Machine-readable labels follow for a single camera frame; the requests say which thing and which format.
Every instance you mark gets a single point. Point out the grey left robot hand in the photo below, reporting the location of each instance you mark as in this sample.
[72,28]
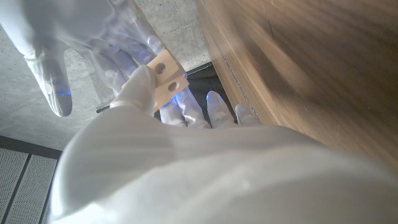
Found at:
[202,174]

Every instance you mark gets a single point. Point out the wooden block with holes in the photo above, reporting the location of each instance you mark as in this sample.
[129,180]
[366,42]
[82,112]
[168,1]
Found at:
[169,77]

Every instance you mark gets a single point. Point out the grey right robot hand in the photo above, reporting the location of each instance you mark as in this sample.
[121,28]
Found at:
[77,25]

